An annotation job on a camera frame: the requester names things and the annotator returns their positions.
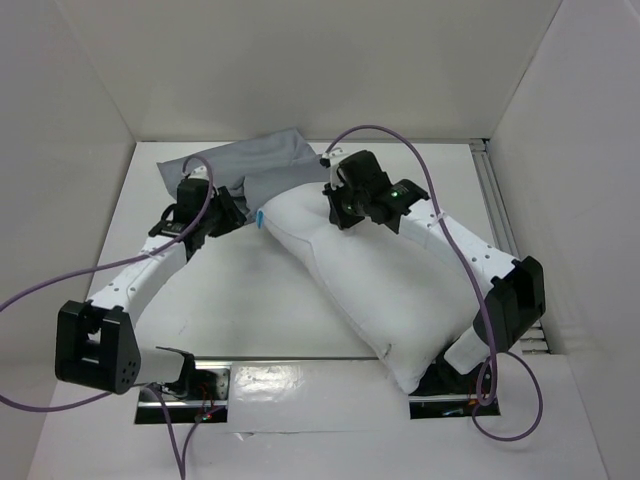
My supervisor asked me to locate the grey pillowcase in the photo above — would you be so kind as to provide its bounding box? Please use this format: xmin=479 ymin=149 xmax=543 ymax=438
xmin=155 ymin=128 xmax=334 ymax=224

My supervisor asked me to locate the white pillow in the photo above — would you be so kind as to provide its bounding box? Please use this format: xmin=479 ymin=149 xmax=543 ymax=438
xmin=258 ymin=183 xmax=478 ymax=394

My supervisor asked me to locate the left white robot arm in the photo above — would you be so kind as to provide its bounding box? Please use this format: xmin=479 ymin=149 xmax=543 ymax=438
xmin=54 ymin=164 xmax=246 ymax=399

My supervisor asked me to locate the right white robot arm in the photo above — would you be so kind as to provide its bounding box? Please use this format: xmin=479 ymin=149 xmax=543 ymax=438
xmin=320 ymin=150 xmax=546 ymax=392

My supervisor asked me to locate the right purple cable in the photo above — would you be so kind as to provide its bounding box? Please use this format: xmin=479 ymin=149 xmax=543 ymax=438
xmin=319 ymin=124 xmax=546 ymax=442

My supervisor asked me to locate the purple cable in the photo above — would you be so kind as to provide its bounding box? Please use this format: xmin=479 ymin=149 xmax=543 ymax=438
xmin=319 ymin=124 xmax=546 ymax=442
xmin=0 ymin=155 xmax=221 ymax=467

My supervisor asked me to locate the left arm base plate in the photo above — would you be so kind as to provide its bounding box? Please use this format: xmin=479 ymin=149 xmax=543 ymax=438
xmin=134 ymin=361 xmax=231 ymax=425

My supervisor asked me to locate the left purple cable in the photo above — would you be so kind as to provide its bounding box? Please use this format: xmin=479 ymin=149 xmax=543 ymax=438
xmin=0 ymin=155 xmax=221 ymax=467

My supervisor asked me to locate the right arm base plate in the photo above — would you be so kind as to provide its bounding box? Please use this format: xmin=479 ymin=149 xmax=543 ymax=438
xmin=408 ymin=362 xmax=481 ymax=420

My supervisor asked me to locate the aluminium frame rail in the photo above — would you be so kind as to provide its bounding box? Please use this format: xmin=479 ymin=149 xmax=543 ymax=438
xmin=470 ymin=139 xmax=551 ymax=356

